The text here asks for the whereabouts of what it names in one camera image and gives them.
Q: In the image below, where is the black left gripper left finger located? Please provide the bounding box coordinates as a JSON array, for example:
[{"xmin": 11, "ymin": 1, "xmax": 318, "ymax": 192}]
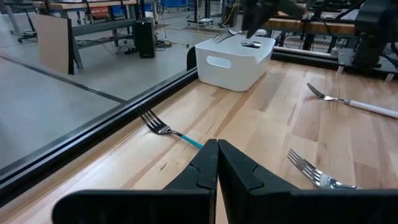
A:
[{"xmin": 51, "ymin": 138, "xmax": 218, "ymax": 224}]

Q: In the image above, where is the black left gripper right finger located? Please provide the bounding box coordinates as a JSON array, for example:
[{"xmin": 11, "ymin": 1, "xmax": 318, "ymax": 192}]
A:
[{"xmin": 218, "ymin": 139, "xmax": 398, "ymax": 224}]

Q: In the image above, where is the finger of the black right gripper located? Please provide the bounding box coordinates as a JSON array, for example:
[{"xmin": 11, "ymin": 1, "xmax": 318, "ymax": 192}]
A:
[
  {"xmin": 241, "ymin": 0, "xmax": 264, "ymax": 39},
  {"xmin": 257, "ymin": 0, "xmax": 277, "ymax": 24}
]

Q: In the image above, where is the pink-handled fork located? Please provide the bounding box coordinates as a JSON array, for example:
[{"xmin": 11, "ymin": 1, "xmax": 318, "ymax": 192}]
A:
[
  {"xmin": 286, "ymin": 148, "xmax": 363, "ymax": 190},
  {"xmin": 212, "ymin": 28, "xmax": 246, "ymax": 44}
]

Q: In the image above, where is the wooden workbench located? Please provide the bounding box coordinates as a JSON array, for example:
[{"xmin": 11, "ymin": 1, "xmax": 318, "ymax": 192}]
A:
[{"xmin": 264, "ymin": 17, "xmax": 357, "ymax": 50}]

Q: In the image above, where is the white plastic bin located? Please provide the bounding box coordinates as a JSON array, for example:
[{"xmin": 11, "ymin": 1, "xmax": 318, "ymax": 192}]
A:
[{"xmin": 195, "ymin": 33, "xmax": 277, "ymax": 93}]

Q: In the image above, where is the black computer tower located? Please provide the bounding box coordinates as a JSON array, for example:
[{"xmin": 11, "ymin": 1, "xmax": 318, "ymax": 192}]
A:
[{"xmin": 134, "ymin": 17, "xmax": 155, "ymax": 59}]

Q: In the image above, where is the grey metal workbench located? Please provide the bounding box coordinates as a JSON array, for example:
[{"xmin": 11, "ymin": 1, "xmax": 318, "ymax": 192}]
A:
[{"xmin": 30, "ymin": 0, "xmax": 147, "ymax": 68}]

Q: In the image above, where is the orange label box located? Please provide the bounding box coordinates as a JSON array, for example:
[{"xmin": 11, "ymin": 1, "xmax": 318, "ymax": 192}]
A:
[{"xmin": 90, "ymin": 6, "xmax": 109, "ymax": 19}]

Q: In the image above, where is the brown wooden board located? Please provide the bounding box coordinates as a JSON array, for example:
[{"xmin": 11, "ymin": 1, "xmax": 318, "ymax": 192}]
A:
[{"xmin": 34, "ymin": 14, "xmax": 75, "ymax": 75}]

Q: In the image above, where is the black table end rail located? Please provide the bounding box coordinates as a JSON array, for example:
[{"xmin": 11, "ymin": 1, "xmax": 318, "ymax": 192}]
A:
[{"xmin": 271, "ymin": 45, "xmax": 398, "ymax": 80}]

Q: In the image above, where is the blue-handled fork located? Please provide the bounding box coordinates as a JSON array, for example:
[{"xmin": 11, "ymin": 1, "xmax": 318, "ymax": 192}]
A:
[{"xmin": 137, "ymin": 107, "xmax": 205, "ymax": 149}]

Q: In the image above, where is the black post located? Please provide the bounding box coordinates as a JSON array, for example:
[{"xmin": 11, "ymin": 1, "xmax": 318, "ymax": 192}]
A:
[{"xmin": 186, "ymin": 46, "xmax": 198, "ymax": 72}]

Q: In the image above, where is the black table edge rail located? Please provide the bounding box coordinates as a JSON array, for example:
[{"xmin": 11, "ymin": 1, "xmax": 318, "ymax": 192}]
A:
[{"xmin": 0, "ymin": 67, "xmax": 200, "ymax": 208}]

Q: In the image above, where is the white-handled fork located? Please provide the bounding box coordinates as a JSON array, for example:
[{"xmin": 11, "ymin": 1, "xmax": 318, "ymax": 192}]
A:
[{"xmin": 307, "ymin": 82, "xmax": 398, "ymax": 119}]

